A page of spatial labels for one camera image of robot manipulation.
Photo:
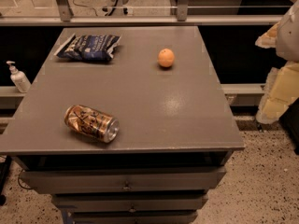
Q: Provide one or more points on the orange fruit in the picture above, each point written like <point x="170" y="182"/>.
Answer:
<point x="166" y="58"/>

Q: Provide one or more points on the middle drawer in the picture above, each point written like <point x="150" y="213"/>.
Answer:
<point x="130" y="202"/>

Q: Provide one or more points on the grey drawer cabinet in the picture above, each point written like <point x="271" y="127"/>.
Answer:
<point x="175" y="117"/>

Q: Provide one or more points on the drawer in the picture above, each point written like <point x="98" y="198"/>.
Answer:
<point x="148" y="217"/>
<point x="133" y="180"/>
<point x="130" y="202"/>

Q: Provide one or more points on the orange soda can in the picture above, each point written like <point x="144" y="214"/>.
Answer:
<point x="91" y="122"/>

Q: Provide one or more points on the white pump bottle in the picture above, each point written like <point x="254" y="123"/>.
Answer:
<point x="18" y="78"/>

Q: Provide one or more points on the blue chip bag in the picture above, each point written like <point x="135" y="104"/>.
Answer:
<point x="88" y="47"/>

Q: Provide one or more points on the bottom drawer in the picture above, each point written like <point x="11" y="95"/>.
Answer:
<point x="148" y="217"/>

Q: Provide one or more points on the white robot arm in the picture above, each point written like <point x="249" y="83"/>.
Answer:
<point x="287" y="46"/>

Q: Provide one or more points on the top drawer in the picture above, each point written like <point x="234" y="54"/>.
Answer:
<point x="133" y="180"/>

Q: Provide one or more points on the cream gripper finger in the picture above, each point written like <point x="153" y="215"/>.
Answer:
<point x="280" y="91"/>
<point x="268" y="39"/>

